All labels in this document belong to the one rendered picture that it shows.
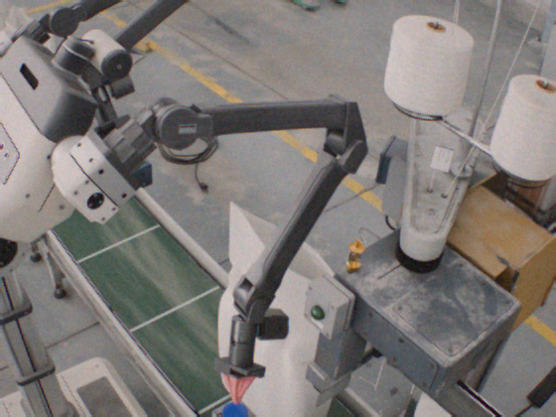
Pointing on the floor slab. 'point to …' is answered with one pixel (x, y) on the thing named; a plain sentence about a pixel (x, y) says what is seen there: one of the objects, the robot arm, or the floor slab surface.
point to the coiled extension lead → (192, 158)
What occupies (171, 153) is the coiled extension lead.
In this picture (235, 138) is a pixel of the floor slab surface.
